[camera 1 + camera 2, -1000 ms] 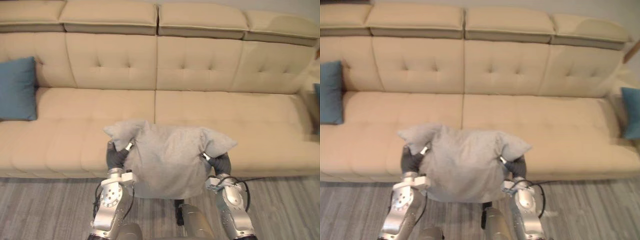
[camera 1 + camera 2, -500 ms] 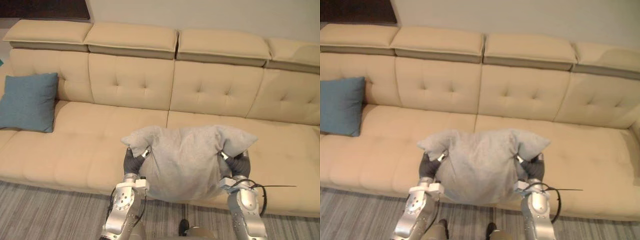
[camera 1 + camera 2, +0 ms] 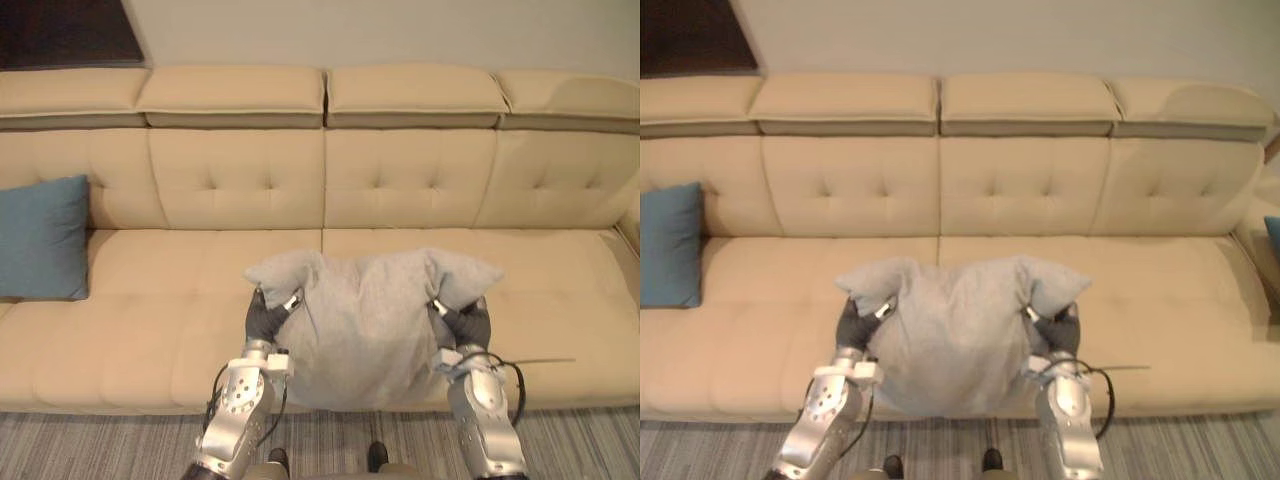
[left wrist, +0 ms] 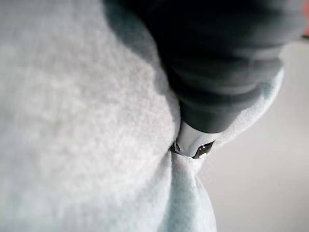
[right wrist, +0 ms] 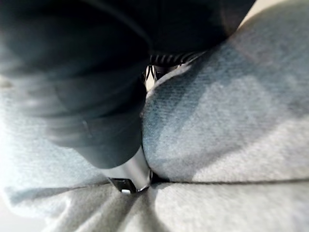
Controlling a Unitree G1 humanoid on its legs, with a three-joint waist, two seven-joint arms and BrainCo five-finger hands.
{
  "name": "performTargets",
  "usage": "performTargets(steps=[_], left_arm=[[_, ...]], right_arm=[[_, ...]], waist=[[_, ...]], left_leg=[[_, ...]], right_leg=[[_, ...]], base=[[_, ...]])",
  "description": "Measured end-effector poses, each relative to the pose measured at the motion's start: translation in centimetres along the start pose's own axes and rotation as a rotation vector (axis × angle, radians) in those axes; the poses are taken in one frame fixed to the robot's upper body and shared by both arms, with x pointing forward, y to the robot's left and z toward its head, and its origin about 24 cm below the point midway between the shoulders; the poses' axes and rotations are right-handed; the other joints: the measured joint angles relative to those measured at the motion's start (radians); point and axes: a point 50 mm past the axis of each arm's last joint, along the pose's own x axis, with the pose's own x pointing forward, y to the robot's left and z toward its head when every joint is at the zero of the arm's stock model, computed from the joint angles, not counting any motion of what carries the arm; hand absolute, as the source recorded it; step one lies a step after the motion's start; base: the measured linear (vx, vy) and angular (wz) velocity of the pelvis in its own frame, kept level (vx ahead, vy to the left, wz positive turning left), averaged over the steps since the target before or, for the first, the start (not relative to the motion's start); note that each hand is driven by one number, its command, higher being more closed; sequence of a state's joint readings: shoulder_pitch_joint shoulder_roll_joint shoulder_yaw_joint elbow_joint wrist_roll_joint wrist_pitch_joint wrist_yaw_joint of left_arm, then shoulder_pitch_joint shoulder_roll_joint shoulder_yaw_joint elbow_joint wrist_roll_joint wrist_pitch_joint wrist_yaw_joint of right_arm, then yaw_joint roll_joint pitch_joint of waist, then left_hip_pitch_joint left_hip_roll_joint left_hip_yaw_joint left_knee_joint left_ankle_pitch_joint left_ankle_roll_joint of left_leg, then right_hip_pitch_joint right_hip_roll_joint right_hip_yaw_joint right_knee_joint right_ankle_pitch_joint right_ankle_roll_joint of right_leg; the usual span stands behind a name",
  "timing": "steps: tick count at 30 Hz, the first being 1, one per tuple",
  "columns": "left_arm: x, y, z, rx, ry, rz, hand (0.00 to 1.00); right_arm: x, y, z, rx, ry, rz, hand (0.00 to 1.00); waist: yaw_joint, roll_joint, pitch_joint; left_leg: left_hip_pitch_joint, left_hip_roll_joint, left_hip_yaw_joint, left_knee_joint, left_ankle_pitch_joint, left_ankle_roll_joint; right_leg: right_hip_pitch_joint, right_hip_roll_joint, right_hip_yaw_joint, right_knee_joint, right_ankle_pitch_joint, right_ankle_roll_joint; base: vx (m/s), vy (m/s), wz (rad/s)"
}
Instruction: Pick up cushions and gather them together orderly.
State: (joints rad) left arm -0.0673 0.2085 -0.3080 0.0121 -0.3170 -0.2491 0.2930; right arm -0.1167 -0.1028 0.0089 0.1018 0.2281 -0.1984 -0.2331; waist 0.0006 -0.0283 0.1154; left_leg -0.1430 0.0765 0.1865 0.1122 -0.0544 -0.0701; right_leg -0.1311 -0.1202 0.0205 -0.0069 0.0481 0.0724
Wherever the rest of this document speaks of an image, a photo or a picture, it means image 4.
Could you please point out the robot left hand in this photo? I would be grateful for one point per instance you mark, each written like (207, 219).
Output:
(217, 60)

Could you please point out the light grey fleece cushion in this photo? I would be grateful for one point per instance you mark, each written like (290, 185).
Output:
(79, 125)

